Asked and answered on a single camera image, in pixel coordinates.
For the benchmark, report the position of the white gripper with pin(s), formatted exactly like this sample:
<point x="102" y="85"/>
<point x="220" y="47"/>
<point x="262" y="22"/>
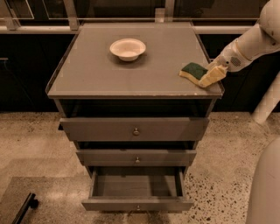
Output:
<point x="232" y="59"/>

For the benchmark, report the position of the green and yellow sponge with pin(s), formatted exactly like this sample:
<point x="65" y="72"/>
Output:
<point x="193" y="72"/>

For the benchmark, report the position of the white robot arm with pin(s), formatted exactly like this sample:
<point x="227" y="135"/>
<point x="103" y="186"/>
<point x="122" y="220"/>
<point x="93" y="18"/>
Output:
<point x="263" y="38"/>

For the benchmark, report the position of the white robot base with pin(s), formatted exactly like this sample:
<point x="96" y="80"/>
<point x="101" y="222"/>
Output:
<point x="264" y="200"/>

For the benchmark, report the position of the grey top drawer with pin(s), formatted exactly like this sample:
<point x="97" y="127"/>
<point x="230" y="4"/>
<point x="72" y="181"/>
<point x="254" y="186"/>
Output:
<point x="134" y="129"/>

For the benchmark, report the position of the grey drawer cabinet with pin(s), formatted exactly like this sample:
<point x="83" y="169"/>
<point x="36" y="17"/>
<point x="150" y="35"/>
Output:
<point x="91" y="82"/>

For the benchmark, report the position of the grey middle drawer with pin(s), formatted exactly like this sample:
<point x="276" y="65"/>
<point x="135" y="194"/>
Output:
<point x="136" y="157"/>

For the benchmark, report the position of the grey open bottom drawer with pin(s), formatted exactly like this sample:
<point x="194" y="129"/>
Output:
<point x="137" y="189"/>

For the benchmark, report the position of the white bowl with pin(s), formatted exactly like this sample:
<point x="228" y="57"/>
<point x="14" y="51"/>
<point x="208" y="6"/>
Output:
<point x="128" y="49"/>

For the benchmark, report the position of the metal window railing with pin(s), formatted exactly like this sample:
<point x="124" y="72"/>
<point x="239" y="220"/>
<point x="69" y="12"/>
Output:
<point x="69" y="16"/>

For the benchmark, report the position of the black bar on floor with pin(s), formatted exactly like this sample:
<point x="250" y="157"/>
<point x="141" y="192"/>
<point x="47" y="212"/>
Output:
<point x="30" y="202"/>

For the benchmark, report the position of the white post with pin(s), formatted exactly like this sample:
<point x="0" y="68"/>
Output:
<point x="269" y="101"/>

